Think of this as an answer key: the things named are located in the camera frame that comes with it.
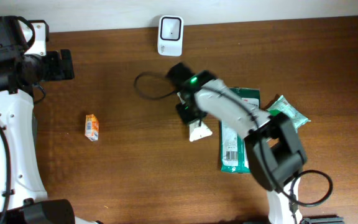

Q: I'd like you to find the white cream tube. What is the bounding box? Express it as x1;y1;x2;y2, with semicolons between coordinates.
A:
189;119;213;142

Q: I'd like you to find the green 3M wipes pack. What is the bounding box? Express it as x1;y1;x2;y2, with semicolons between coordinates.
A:
220;87;260;174

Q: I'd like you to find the mint green wipes packet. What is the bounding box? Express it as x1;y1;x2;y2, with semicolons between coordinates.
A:
267;95;311;132

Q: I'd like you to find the orange tissue packet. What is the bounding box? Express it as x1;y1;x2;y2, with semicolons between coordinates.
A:
85;114;99;141

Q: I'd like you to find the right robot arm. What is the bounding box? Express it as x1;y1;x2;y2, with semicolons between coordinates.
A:
166;63;307;223

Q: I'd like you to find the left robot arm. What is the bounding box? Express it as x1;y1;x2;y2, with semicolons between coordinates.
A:
0;16;83;224

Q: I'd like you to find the white barcode scanner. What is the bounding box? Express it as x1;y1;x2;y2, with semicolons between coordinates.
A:
157;15;184;57

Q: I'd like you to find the black right camera cable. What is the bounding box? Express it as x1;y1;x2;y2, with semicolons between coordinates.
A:
133;71;180;101

